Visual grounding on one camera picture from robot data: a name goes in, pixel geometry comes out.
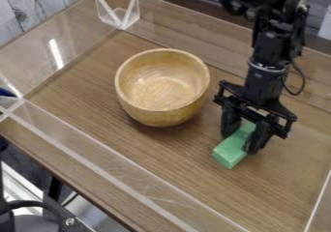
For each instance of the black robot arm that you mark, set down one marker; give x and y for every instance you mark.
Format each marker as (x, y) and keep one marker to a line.
(278, 41)

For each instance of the clear acrylic corner bracket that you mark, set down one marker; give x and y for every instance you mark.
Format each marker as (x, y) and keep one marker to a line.
(120, 18)

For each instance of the clear acrylic tray wall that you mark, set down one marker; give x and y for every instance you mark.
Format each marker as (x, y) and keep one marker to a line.
(154, 177)

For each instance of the black vertical pole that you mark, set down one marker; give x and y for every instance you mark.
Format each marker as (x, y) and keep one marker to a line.
(7, 224)

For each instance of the black metal bracket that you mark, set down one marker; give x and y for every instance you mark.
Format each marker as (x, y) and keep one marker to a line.
(72, 223)

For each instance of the green rectangular block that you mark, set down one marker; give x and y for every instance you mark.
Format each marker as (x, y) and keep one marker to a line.
(230, 152)

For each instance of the black table leg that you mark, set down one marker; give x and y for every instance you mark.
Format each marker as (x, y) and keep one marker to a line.
(56, 189)

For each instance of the blue object at left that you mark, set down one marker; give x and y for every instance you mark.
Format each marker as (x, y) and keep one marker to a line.
(7, 93)

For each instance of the brown wooden bowl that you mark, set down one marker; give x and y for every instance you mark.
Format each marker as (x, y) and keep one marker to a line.
(162, 85)

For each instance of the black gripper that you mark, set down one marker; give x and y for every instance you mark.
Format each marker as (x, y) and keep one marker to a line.
(254, 101)

